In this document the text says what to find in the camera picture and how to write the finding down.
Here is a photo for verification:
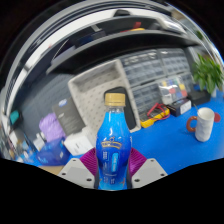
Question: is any yellow multimeter with red leads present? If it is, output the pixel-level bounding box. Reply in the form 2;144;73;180
139;103;171;129

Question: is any brown cardboard box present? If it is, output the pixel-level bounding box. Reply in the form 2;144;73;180
39;164;68;176

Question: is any green potted plant, white pot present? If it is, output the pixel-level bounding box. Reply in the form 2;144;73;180
191;53;224;98

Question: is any purple plastic bag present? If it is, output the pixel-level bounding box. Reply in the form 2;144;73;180
38;112;66;143

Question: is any blue printed box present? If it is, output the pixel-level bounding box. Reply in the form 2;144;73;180
35;138;71;167

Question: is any blue drink bottle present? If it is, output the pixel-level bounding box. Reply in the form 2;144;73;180
95;92;133;191

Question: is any black shelf unit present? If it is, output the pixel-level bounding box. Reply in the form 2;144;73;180
6;8;201;78

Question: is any black zip case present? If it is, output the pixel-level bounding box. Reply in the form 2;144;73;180
103;86;138;131

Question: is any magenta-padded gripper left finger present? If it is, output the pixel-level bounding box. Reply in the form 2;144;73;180
57;147;100;190

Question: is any white mug, brown handle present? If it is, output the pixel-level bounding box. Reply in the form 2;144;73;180
185;107;216;143

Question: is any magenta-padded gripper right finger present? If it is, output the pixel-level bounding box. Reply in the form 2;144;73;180
128;147;168;189

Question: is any wide grey drawer cabinet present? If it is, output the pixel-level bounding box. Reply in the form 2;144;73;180
130;79;194;114

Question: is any black box with white label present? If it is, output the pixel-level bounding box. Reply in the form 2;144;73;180
165;98;193;118

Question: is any small teal device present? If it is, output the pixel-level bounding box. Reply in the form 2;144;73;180
9;110;21;126

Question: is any flat black box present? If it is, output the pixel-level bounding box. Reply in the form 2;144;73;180
187;89;212;107

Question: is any grey small-parts drawer cabinet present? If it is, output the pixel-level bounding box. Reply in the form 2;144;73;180
119;49;166;88
156;47;191;77

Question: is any dark grey product box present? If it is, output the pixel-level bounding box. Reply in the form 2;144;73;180
51;96;86;136

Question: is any white pegboard tray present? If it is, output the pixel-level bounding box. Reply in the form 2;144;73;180
67;59;142;141

